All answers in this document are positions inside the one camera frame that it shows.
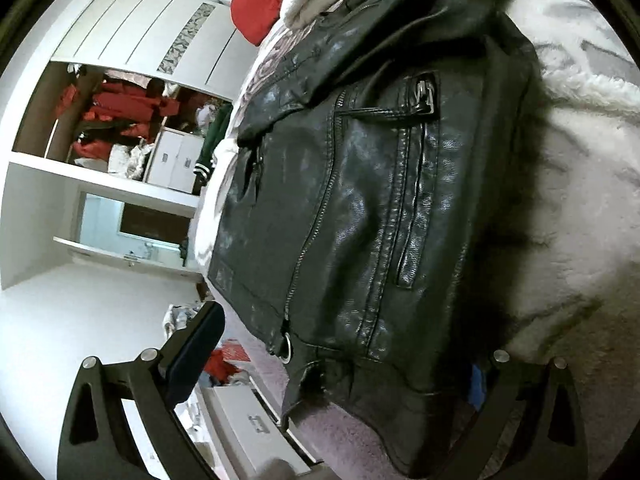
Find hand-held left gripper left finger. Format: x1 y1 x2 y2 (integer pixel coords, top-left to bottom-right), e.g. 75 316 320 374
56 301 226 480

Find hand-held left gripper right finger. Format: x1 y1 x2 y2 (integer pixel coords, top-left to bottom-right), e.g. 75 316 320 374
469 349 589 480

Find black leather jacket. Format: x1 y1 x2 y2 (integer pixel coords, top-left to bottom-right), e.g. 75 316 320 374
206 0 545 479

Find hanging red clothes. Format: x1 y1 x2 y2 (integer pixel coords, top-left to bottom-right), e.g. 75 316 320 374
54 76 182 162

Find red bag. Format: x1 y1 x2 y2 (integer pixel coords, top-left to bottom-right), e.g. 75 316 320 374
204 339 251 387

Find white low drawer unit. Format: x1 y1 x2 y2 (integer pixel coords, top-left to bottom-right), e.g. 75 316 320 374
199 377 313 466

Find pink bed sheet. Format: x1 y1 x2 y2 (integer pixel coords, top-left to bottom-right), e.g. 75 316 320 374
247 345 401 480

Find white storage drawer box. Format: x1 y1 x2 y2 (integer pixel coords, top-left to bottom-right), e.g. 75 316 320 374
144 127 206 194

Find green varsity jacket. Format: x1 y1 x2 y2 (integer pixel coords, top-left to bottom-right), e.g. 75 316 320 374
192 104 234 196

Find white fluffy blanket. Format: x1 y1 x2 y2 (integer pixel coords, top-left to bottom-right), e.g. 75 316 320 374
450 0 640 480

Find white wardrobe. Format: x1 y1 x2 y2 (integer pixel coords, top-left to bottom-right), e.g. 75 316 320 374
9 0 242 202

